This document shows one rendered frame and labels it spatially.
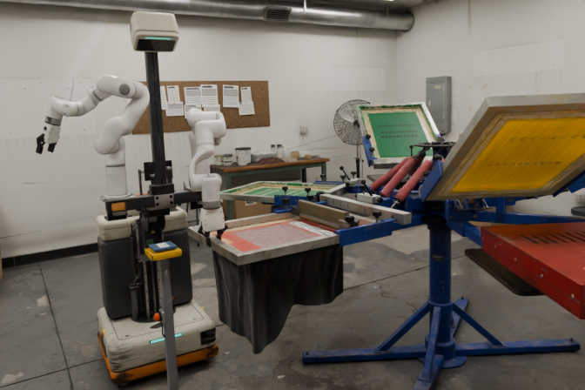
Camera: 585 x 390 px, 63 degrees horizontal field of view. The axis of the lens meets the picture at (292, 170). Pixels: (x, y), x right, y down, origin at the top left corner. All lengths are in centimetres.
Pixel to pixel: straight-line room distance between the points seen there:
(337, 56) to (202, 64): 209
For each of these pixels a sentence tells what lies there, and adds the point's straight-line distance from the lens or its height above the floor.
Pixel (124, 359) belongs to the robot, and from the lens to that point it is 302.
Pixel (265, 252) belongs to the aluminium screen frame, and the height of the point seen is 98.
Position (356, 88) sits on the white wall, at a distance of 737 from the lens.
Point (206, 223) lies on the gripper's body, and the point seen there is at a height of 107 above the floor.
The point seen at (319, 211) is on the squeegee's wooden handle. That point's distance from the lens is 239.
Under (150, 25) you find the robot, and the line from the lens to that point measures 245.
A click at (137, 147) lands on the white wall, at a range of 589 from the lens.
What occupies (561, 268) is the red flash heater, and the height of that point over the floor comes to 110.
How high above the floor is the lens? 154
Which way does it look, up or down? 7 degrees down
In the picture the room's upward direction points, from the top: 2 degrees counter-clockwise
